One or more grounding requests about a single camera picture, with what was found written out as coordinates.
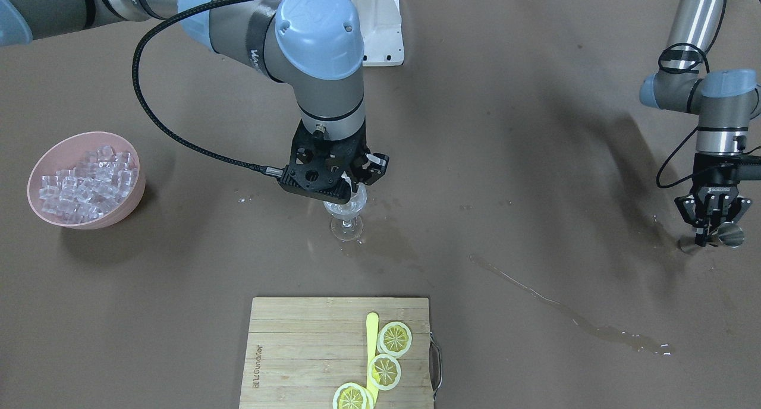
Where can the yellow plastic knife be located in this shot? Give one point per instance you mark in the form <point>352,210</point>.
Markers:
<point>371,337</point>

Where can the bamboo cutting board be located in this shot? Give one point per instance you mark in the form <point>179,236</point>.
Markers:
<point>301,349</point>

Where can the clear wine glass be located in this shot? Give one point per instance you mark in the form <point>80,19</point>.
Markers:
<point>347,223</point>

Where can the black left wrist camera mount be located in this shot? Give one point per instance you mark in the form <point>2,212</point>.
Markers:
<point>742,168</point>

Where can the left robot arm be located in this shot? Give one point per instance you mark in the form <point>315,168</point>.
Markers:
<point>725,102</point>

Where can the pink bowl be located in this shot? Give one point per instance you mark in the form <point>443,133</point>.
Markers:
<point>67,153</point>

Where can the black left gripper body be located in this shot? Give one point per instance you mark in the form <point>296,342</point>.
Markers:
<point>715,182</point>

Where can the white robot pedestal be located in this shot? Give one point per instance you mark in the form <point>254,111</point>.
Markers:
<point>381,27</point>

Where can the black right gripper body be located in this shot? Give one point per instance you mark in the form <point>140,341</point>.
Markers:
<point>375,164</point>

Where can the yellow lemon slice three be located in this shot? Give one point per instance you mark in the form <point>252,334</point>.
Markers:
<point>352,395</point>

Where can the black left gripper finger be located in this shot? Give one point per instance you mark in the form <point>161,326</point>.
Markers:
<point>703,225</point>
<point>731,216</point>

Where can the yellow lemon slice two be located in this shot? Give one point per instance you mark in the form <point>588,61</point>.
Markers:
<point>384,372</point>

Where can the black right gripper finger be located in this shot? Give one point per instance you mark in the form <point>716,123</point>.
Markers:
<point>376,167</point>

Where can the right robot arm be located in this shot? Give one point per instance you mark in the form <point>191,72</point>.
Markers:
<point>314,46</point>

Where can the yellow lemon slice one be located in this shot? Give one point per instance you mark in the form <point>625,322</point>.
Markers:
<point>395,339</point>

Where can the pile of clear ice cubes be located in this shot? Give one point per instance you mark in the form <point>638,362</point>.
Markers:
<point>92,188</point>

